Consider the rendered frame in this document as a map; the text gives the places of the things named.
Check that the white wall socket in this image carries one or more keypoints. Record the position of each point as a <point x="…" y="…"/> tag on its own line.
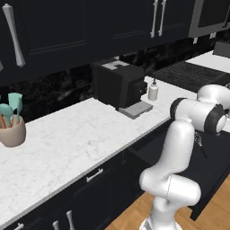
<point x="195" y="40"/>
<point x="212" y="35"/>

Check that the open black drawer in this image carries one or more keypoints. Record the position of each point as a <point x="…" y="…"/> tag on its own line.
<point x="209" y="167"/>

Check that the beige utensil pot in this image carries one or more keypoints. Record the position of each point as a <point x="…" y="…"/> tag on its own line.
<point x="12" y="135"/>

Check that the black coffee machine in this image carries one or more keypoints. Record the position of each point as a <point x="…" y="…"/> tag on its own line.
<point x="115" y="86"/>

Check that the grey microwave oven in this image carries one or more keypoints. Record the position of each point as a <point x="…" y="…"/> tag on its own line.
<point x="211" y="15"/>

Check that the black wall cupboard door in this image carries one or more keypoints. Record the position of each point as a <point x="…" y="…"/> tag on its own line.
<point x="54" y="33"/>
<point x="178" y="18"/>
<point x="122" y="24"/>

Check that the white soap dispenser bottle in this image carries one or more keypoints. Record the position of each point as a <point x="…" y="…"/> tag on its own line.
<point x="153" y="92"/>

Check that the closed black drawer front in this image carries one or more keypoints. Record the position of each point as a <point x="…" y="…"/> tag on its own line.
<point x="99" y="185"/>

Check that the teal spatula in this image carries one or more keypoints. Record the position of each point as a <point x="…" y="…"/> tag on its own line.
<point x="15" y="101"/>

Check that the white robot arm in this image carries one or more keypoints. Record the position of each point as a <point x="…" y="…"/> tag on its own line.
<point x="176" y="143"/>

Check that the teal spoon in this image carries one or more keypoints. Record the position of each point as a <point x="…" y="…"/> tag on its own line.
<point x="6" y="111"/>

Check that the black hob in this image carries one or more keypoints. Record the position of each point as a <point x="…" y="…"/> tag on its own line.
<point x="187" y="75"/>

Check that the dark knife block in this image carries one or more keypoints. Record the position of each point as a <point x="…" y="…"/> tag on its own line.
<point x="222" y="48"/>

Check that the black base cupboard door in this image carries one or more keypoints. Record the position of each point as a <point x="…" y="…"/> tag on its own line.
<point x="90" y="212"/>
<point x="42" y="224"/>

